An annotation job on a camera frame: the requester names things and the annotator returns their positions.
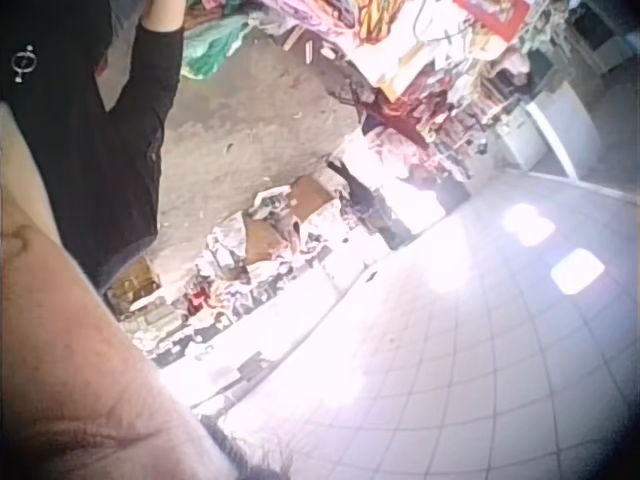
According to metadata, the brown cardboard box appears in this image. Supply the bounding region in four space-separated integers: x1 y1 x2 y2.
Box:
288 174 337 221

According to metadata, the heap of cartons and cloth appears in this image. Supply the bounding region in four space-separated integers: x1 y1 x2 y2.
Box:
104 159 451 371

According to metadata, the heap of colourful clothes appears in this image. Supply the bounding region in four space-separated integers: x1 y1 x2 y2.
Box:
254 0 566 201

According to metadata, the green cloth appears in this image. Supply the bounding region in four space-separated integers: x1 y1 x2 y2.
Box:
180 13 251 81

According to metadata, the white cabinet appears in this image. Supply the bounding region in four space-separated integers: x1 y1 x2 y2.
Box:
494 79 601 181

